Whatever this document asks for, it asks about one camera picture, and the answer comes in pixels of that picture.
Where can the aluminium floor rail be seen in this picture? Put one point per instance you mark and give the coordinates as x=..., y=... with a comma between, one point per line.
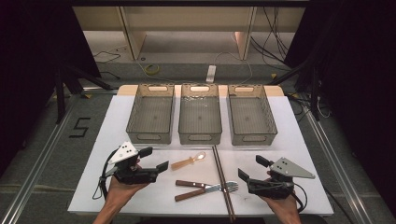
x=42, y=161
x=99, y=90
x=337, y=171

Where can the person's right hand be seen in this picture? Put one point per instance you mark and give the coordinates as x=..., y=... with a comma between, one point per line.
x=286, y=207

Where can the white table cover sheet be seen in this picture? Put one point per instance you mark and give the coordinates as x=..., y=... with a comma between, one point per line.
x=193, y=207

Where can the black metal stand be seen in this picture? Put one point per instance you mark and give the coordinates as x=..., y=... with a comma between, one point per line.
x=59, y=99
x=315, y=102

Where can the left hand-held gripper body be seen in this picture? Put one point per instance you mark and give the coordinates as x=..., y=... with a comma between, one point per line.
x=124, y=152

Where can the white power strip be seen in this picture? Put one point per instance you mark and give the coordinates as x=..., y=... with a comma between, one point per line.
x=211, y=73

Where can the person's left hand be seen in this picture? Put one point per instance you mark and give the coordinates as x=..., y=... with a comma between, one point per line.
x=120, y=191

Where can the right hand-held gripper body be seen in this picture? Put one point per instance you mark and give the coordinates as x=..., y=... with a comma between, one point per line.
x=288, y=169

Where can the black curtain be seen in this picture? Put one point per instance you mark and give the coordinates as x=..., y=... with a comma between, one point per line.
x=31, y=46
x=358, y=62

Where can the smoky clear plastic bin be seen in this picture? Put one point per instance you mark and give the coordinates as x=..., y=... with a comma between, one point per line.
x=200, y=121
x=151, y=118
x=250, y=121

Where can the beige wooden shelf unit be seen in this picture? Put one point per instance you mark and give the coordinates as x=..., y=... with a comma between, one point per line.
x=186, y=18

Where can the orange translucent spoon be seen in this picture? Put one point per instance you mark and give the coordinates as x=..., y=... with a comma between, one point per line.
x=183, y=163

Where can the dark wooden chopstick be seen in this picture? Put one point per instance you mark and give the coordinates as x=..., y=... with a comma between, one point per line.
x=224, y=183
x=221, y=183

